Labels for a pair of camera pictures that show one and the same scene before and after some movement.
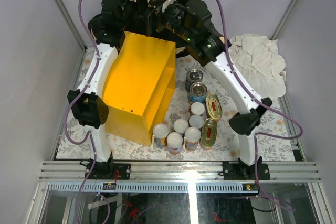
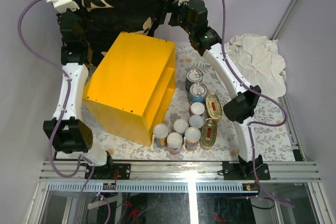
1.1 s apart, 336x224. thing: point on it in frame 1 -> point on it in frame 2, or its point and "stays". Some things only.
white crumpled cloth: (260, 63) stays
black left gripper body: (125, 8) -> (76, 16)
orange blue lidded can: (160, 131) stays
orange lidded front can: (192, 136) stays
